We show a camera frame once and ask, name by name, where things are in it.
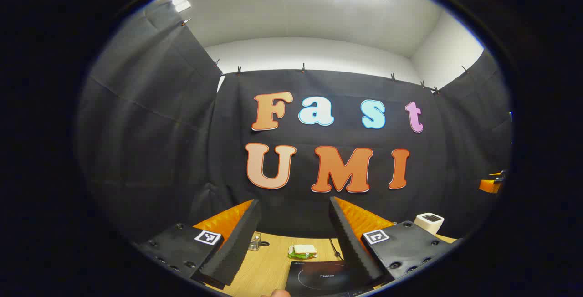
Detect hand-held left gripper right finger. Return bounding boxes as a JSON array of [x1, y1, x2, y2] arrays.
[[329, 196, 457, 288]]

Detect plate with sandwich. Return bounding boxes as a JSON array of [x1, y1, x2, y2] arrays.
[[288, 244, 318, 260]]

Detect black cooktop cable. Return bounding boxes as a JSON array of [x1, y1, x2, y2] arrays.
[[329, 238, 345, 261]]

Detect black induction cooktop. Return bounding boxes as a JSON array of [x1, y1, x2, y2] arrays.
[[285, 260, 388, 297]]

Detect white toaster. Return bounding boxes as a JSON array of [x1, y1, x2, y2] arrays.
[[414, 213, 445, 235]]

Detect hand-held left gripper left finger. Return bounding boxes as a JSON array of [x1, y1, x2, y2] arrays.
[[134, 198, 263, 291]]

